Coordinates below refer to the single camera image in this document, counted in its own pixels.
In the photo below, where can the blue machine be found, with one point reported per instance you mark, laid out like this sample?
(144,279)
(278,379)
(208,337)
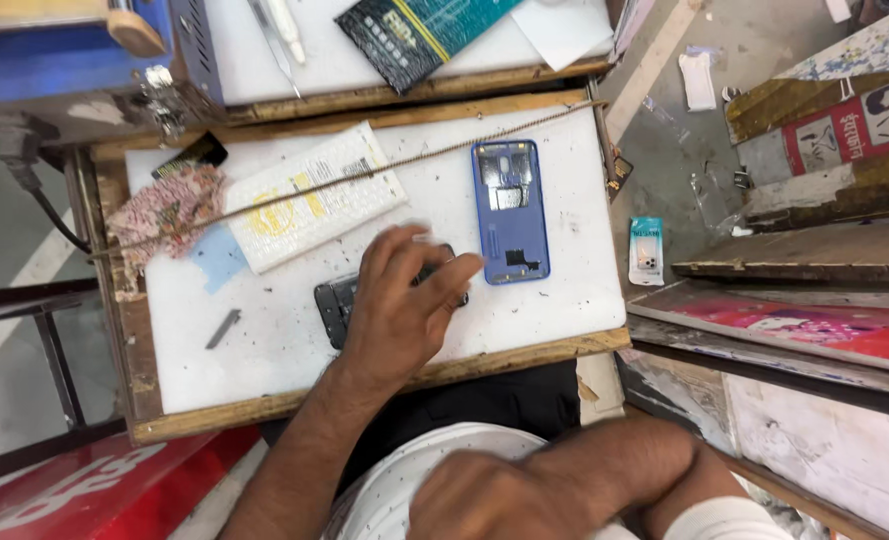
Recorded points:
(54,64)

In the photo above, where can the person's right hand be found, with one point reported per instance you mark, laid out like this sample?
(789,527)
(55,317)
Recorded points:
(482,499)

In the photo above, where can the metal clamp screw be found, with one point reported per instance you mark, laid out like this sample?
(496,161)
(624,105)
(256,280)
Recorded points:
(163,101)

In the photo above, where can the red signboard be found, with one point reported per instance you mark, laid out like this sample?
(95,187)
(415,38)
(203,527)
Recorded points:
(99,487)

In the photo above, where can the black phone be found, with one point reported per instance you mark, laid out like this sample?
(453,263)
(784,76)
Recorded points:
(335,304)

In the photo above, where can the small black card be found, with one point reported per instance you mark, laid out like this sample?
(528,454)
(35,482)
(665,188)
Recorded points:
(193,154)

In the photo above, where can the light blue plastic sheet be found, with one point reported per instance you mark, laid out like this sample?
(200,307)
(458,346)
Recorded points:
(217,259)

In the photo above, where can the blue phone back cover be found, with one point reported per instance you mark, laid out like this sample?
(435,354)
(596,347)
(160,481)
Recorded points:
(512,225)

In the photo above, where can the white paper sheet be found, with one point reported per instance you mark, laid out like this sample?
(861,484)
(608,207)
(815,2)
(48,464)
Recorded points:
(564,30)

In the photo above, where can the red printed cardboard box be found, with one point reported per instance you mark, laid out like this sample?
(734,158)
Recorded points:
(842,124)

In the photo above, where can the metal tweezers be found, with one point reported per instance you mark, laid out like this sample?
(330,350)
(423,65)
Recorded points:
(273,41)

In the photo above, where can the floral cloth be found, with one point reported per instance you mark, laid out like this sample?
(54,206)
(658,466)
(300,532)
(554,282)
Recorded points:
(163,214)

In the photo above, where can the teal and black packet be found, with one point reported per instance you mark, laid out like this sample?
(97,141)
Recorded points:
(414,37)

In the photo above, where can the person's left hand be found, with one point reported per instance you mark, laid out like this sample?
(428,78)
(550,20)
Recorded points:
(403,319)

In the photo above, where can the white pen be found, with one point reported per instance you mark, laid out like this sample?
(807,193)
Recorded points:
(288,26)

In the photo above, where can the white packet with yellow print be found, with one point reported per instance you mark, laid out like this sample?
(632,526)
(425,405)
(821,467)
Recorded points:
(309,199)

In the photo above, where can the small brown tag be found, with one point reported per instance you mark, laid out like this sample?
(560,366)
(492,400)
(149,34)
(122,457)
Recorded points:
(620,176)

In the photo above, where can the teal phone case packet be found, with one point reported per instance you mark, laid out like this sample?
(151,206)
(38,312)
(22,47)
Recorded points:
(646,251)

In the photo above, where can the wooden plank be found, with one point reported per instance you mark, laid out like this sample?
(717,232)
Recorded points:
(804,255)

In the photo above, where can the grey metal blade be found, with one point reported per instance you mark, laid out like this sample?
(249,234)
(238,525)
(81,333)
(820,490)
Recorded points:
(223,329)

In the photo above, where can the black metal frame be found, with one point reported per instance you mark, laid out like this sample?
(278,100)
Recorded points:
(54,352)

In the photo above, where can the person's white shirt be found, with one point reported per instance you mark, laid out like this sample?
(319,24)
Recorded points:
(392,487)

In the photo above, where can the clear plastic wrapper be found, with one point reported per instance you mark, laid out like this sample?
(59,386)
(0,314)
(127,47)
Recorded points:
(714,202)

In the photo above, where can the wooden framed white work tray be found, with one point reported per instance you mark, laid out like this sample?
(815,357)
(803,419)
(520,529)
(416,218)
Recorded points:
(557,315)

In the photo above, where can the pink poster board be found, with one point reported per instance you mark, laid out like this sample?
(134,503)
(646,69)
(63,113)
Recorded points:
(812,330)

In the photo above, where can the person's black trousers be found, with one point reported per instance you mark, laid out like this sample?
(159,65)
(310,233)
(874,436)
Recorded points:
(489,401)

